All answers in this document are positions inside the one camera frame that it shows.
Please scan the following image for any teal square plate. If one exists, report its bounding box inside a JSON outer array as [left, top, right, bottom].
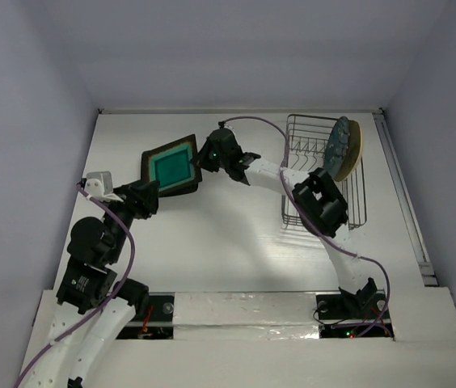
[[141, 133, 205, 199]]

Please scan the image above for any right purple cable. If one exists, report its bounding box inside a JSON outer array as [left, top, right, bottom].
[[217, 116, 391, 339]]

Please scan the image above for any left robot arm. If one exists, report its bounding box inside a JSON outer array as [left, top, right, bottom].
[[15, 172, 159, 387]]

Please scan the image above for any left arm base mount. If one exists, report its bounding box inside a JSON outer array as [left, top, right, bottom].
[[148, 293, 175, 327]]

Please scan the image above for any tan round plate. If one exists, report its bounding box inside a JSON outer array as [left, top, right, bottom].
[[335, 120, 364, 182]]

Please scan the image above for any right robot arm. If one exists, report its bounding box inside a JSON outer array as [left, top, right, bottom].
[[192, 128, 377, 317]]

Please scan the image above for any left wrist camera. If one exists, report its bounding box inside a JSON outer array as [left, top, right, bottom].
[[81, 171, 114, 201]]

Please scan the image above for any metal rail on right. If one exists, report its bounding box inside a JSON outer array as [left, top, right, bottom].
[[373, 110, 440, 288]]

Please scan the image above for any purple cable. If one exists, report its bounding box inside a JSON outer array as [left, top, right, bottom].
[[217, 116, 391, 339], [13, 183, 136, 388]]

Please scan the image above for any wire dish rack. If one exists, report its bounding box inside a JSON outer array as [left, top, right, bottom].
[[286, 114, 368, 230]]

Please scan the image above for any dark patterned round plate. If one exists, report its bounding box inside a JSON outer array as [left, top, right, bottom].
[[323, 116, 350, 179]]

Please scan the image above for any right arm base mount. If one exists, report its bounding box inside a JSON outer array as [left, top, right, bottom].
[[315, 293, 386, 322]]

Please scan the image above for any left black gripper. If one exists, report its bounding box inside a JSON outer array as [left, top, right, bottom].
[[105, 177, 159, 260]]

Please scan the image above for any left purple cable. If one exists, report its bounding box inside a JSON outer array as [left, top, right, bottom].
[[13, 183, 136, 388]]

